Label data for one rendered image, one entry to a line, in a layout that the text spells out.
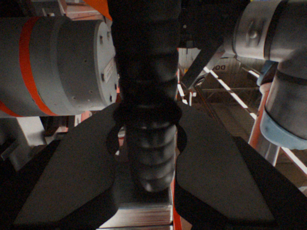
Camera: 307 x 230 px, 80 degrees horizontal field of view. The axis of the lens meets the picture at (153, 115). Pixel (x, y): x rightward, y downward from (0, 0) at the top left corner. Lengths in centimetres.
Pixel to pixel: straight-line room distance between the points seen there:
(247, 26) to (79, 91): 23
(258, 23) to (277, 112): 12
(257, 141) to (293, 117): 35
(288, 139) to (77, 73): 30
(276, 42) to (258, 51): 3
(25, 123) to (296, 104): 41
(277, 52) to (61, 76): 27
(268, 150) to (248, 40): 42
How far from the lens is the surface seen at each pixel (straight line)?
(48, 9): 57
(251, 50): 30
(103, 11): 74
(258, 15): 30
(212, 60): 35
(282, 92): 30
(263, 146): 65
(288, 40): 29
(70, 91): 25
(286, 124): 32
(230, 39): 31
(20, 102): 28
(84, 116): 60
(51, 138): 41
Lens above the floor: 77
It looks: 30 degrees up
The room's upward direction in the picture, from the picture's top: 178 degrees clockwise
